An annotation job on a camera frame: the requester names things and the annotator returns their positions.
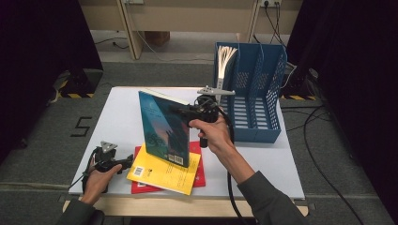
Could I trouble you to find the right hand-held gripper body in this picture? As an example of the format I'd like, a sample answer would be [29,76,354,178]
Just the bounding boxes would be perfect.
[187,85,237,123]

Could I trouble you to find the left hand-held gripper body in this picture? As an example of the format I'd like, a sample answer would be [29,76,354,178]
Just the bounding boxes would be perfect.
[90,142,118,173]

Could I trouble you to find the teal cover book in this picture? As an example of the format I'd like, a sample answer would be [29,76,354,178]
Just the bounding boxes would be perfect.
[138,88,191,169]

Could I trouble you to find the yellow book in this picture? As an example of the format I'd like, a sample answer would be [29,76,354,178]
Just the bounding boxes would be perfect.
[126,142,202,196]

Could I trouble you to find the white picture book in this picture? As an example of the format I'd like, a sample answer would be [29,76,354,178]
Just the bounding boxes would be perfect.
[215,45,238,105]

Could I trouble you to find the blue plastic file rack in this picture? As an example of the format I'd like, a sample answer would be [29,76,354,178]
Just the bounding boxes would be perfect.
[212,41,288,144]

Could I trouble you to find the red book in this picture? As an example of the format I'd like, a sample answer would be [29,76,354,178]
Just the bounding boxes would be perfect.
[130,141,207,195]

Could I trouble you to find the person's right hand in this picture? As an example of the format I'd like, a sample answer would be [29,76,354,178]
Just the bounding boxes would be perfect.
[188,113,234,158]

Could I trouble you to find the person's left hand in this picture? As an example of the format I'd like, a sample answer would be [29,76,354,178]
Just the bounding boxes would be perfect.
[82,164,123,205]

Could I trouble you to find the brown cardboard box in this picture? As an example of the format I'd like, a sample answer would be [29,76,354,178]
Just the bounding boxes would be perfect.
[144,31,171,47]

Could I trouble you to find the black stand base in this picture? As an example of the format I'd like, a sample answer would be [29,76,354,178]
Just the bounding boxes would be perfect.
[281,73,317,101]
[58,68,104,98]

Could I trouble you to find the light wooden desk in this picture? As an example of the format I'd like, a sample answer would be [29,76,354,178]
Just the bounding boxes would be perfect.
[78,0,304,61]

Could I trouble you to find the black curtain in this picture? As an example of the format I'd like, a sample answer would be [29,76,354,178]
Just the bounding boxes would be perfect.
[0,0,104,165]
[285,0,398,215]

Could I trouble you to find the white floor cable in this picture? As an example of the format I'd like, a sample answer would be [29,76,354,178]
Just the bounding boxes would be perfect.
[135,31,214,63]

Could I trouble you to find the thick black gripper cable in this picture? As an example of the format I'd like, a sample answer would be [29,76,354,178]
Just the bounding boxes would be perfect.
[215,106,249,225]

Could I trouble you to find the thin black floor cable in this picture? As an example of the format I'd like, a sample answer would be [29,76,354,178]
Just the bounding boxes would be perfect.
[94,37,130,51]

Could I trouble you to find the black socket cables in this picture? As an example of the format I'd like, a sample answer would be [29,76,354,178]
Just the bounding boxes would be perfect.
[253,3,288,48]

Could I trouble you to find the long black floor cable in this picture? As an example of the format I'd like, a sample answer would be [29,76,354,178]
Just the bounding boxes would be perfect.
[280,104,365,225]

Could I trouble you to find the white wall socket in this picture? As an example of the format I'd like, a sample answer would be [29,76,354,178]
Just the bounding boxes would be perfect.
[259,0,283,8]

